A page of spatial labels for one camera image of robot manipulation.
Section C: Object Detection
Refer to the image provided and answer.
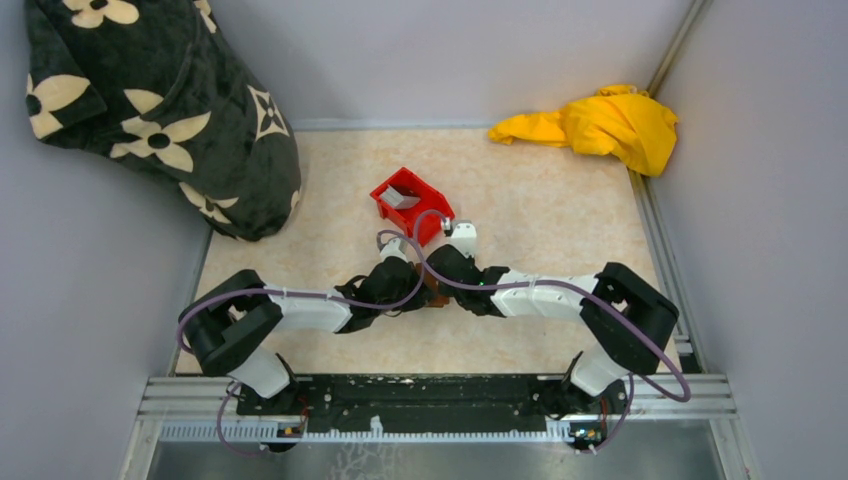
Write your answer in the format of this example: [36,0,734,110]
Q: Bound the brown leather card holder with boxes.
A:
[415,263,451,308]

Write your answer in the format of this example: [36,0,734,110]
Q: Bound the red plastic bin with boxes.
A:
[370,167,456,246]

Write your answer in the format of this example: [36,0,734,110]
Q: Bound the grey cards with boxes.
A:
[380,186,420,210]

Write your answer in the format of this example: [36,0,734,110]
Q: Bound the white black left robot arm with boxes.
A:
[178,240,437,414]

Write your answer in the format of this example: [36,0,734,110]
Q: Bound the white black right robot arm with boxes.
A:
[426,223,679,412]

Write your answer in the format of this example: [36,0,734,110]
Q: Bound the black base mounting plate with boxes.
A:
[235,372,631,435]

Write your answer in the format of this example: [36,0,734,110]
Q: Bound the yellow crumpled cloth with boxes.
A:
[488,84,679,177]

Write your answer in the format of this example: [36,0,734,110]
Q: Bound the black floral plush blanket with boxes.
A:
[23,1,302,242]

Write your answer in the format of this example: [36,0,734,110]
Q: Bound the white slotted cable duct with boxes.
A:
[158,418,578,444]

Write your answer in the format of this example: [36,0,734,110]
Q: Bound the aluminium frame rail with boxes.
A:
[139,374,737,420]

